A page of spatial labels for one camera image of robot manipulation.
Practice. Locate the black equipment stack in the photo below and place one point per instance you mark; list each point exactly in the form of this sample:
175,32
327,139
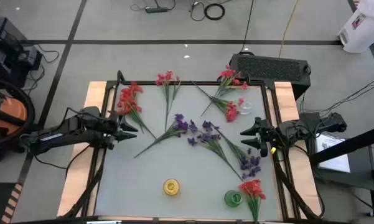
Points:
6,62

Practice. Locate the white plastic bin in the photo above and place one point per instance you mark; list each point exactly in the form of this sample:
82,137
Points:
361,31

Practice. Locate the pink artificial flower bunch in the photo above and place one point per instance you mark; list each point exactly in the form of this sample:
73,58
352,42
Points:
168,76
227,74

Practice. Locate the purple artificial flower bunch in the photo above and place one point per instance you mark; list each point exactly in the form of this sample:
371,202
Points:
250,163
180,125
207,137

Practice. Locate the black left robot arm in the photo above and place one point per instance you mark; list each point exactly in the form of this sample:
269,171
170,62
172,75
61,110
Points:
56,137

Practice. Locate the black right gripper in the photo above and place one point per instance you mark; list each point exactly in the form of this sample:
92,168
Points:
272,133

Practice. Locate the black computer case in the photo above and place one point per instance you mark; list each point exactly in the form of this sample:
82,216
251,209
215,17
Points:
270,70

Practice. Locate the orange vacuum cleaner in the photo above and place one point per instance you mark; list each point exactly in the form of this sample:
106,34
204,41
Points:
32,109
12,112

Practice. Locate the clear glass vase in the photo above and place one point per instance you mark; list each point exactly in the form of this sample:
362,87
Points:
246,107

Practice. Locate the black metal table frame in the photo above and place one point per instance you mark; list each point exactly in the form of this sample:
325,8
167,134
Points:
186,83

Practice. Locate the green glass vase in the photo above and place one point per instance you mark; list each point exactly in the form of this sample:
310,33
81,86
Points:
233,199

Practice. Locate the white label plate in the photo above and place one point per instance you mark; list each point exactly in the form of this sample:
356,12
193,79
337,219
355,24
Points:
104,222

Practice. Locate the white paper booklet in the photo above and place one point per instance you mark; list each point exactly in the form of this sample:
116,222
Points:
333,161

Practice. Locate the yellow glass vase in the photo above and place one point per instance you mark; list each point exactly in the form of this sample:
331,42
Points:
171,187

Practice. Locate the black power strip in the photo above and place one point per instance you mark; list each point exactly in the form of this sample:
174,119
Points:
155,10

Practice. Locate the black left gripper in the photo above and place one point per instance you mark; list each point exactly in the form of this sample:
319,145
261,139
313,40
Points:
107,127

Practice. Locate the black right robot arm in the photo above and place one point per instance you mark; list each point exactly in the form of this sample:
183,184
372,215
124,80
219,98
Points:
314,126

